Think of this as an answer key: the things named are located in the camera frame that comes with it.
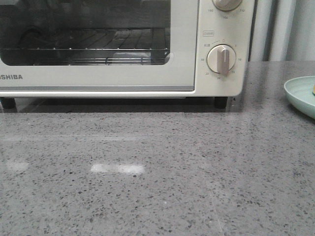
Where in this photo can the oven glass door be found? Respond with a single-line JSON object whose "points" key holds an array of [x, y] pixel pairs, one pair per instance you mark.
{"points": [[47, 16]]}

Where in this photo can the black right oven foot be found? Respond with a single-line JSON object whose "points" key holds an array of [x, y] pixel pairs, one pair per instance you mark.
{"points": [[220, 102]]}

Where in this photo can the black oven foot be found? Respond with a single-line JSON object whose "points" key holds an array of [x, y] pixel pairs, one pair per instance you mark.
{"points": [[220, 102], [7, 103]]}

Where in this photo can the cream Toshiba toaster oven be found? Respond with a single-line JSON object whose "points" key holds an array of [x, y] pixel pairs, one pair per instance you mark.
{"points": [[214, 27]]}

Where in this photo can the black left oven foot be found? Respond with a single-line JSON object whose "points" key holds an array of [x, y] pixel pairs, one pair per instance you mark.
{"points": [[7, 103]]}

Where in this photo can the beige timer knob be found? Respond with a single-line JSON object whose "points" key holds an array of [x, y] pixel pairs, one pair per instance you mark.
{"points": [[221, 59]]}

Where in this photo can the beige temperature knob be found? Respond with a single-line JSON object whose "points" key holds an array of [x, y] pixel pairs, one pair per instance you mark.
{"points": [[226, 5]]}

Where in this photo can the light green round plate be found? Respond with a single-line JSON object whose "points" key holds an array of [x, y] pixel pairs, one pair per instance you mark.
{"points": [[299, 93]]}

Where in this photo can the grey curtain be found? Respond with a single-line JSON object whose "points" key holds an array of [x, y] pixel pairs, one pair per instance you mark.
{"points": [[283, 30]]}

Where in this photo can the metal wire oven rack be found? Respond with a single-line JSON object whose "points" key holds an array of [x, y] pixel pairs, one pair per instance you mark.
{"points": [[89, 47]]}

